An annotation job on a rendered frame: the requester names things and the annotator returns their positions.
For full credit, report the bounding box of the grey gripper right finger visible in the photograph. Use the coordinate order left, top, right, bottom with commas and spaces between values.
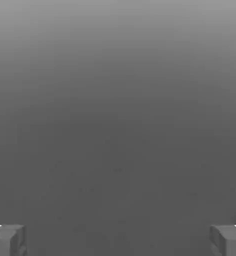
209, 224, 236, 256

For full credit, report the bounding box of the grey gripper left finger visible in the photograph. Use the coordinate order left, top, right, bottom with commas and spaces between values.
0, 224, 28, 256

